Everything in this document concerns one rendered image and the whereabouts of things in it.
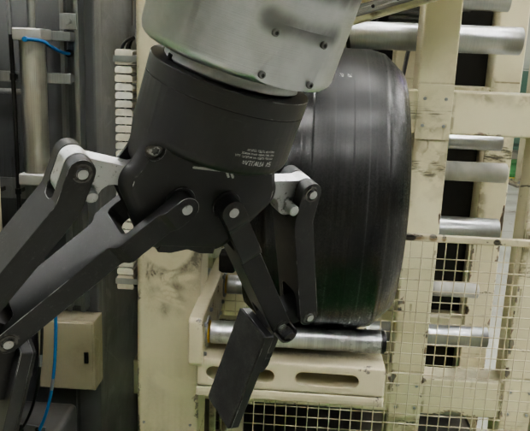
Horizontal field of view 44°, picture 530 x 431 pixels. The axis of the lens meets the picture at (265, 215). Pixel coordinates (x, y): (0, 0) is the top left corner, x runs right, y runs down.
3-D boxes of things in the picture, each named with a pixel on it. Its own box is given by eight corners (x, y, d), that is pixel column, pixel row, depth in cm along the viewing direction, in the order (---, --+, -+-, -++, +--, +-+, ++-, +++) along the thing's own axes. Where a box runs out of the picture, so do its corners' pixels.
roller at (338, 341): (203, 346, 127) (203, 324, 126) (206, 337, 131) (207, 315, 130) (385, 357, 125) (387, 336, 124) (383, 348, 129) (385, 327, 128)
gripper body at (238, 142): (183, 77, 25) (124, 284, 28) (350, 109, 30) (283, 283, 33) (118, 24, 30) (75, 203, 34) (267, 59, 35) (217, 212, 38)
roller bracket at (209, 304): (187, 367, 124) (187, 318, 122) (214, 293, 163) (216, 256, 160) (204, 368, 124) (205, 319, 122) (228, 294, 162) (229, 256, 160)
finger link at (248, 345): (239, 307, 40) (250, 307, 40) (207, 397, 42) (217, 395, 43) (263, 337, 38) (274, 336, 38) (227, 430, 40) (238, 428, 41)
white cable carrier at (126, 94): (116, 288, 135) (114, 48, 123) (123, 280, 139) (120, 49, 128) (138, 290, 134) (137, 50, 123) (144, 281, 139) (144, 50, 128)
